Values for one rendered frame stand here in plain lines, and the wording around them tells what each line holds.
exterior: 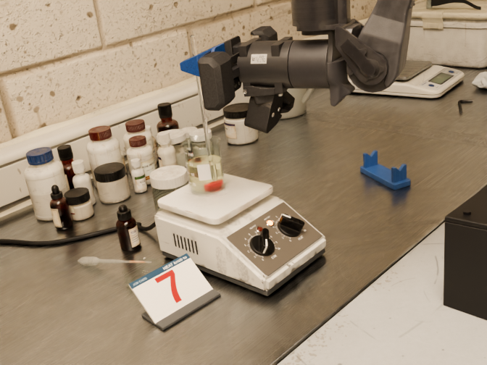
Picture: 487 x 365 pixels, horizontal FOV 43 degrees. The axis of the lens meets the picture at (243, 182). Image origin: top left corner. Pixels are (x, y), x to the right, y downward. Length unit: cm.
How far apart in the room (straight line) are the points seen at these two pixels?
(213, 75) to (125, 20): 62
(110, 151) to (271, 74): 47
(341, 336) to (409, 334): 7
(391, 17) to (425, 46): 110
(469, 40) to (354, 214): 88
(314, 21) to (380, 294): 33
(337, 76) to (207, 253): 28
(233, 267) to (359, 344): 19
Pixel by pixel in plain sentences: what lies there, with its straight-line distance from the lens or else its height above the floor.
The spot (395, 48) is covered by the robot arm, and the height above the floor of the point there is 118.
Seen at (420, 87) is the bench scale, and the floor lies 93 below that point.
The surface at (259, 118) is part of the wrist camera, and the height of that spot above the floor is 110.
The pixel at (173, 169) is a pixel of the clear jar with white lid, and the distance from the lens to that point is 98.
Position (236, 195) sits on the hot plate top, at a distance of 83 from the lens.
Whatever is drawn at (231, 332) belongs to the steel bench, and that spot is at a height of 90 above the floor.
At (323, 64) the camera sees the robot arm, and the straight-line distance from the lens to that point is 71.
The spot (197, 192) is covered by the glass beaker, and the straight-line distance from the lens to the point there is 85.
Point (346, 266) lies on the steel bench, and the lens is 82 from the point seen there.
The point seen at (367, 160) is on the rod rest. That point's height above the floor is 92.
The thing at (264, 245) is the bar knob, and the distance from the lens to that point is 76.
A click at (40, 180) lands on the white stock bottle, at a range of 106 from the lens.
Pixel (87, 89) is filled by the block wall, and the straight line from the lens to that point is 125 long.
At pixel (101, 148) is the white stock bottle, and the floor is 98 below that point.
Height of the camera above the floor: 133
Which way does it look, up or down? 23 degrees down
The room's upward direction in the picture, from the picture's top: 7 degrees counter-clockwise
